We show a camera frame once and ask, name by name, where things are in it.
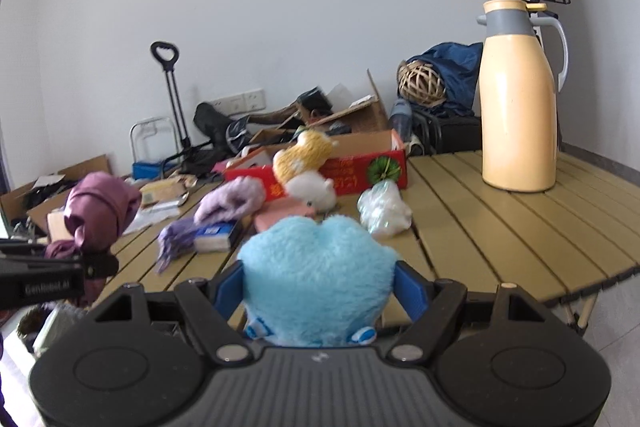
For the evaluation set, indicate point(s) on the white wall sockets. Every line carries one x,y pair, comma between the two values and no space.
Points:
240,102

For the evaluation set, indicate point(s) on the pink pad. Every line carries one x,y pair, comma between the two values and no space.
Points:
275,217

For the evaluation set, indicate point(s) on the black hand trolley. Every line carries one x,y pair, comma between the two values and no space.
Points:
172,97

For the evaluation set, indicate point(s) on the red cardboard box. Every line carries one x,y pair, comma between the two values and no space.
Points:
360,169

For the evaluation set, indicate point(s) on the tan folding table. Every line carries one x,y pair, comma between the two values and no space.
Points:
500,232

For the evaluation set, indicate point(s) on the blue box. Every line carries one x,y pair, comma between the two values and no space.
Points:
147,170

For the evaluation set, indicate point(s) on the rattan ball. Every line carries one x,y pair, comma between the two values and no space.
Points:
420,83

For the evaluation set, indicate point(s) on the lilac plush toy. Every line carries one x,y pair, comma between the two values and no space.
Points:
230,199

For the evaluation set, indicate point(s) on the purple satin cloth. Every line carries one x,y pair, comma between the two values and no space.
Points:
100,207

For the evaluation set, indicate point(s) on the yellow plush toy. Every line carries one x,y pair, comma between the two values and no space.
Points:
305,162

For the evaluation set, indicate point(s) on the open brown cardboard box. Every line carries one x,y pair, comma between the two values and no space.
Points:
367,119

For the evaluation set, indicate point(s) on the large plain cardboard box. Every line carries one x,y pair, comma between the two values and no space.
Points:
55,224

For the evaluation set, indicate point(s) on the white tissue pack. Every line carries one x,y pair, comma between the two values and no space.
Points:
215,237

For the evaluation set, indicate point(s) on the grey blue bottle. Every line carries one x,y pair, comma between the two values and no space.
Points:
400,119

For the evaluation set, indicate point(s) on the black suitcase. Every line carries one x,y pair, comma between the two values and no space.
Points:
455,134

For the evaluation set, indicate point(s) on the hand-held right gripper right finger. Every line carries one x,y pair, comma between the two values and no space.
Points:
410,289

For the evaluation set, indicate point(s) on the cream thermos jug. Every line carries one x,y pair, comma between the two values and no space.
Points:
517,117

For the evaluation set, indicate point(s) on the clear plastic bag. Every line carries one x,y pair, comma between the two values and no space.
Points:
382,209

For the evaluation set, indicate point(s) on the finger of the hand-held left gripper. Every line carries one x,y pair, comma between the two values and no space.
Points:
22,249
97,266

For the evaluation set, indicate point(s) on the cardboard box with clothes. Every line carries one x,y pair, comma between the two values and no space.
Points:
75,172

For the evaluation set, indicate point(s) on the light blue plush toy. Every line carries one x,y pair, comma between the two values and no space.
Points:
315,277

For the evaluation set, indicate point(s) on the white metal frame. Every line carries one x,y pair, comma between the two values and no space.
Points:
137,134

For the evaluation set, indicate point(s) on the small tan carton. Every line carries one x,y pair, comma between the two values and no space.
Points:
160,192

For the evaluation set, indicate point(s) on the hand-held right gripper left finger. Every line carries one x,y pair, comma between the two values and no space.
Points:
229,289

